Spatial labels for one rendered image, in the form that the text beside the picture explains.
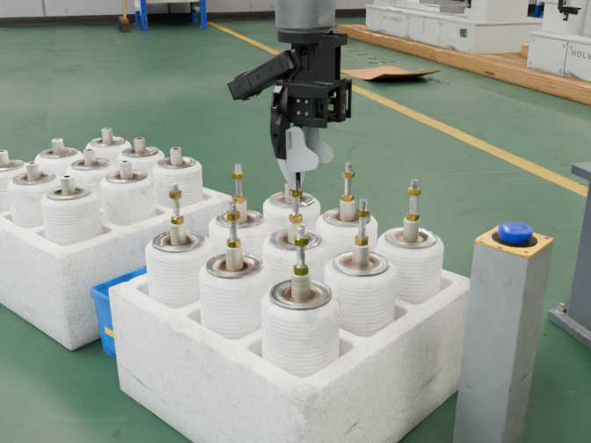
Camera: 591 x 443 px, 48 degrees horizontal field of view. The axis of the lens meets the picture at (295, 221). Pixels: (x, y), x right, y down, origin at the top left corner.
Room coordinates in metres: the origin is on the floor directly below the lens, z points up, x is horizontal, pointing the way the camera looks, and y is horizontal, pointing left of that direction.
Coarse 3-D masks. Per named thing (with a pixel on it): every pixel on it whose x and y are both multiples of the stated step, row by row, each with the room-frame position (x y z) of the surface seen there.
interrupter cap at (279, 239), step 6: (276, 234) 0.89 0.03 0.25; (282, 234) 0.89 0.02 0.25; (306, 234) 0.89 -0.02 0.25; (312, 234) 0.89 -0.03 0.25; (318, 234) 0.89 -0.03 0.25; (270, 240) 0.87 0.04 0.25; (276, 240) 0.87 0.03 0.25; (282, 240) 0.87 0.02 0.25; (312, 240) 0.87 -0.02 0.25; (318, 240) 0.87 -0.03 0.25; (276, 246) 0.85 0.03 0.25; (282, 246) 0.85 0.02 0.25; (288, 246) 0.85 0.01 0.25; (294, 246) 0.85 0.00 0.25; (306, 246) 0.85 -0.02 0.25; (312, 246) 0.85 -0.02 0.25
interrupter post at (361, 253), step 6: (354, 246) 0.79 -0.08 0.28; (360, 246) 0.79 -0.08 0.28; (366, 246) 0.79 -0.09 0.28; (354, 252) 0.79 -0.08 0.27; (360, 252) 0.79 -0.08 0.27; (366, 252) 0.79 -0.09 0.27; (354, 258) 0.79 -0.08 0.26; (360, 258) 0.79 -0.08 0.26; (366, 258) 0.79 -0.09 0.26; (354, 264) 0.79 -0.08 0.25; (360, 264) 0.79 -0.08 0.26; (366, 264) 0.79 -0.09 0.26
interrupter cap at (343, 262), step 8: (336, 256) 0.81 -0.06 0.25; (344, 256) 0.82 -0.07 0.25; (352, 256) 0.82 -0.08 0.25; (376, 256) 0.82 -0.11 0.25; (336, 264) 0.79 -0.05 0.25; (344, 264) 0.79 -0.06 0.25; (352, 264) 0.80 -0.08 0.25; (376, 264) 0.79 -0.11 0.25; (384, 264) 0.79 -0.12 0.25; (344, 272) 0.77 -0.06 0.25; (352, 272) 0.76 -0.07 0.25; (360, 272) 0.77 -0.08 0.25; (368, 272) 0.76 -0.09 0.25; (376, 272) 0.76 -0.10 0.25
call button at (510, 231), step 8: (504, 224) 0.74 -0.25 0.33; (512, 224) 0.74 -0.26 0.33; (520, 224) 0.74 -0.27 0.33; (504, 232) 0.72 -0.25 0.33; (512, 232) 0.72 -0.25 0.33; (520, 232) 0.72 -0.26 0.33; (528, 232) 0.72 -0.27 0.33; (504, 240) 0.73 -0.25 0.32; (512, 240) 0.72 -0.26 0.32; (520, 240) 0.72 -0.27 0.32; (528, 240) 0.73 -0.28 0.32
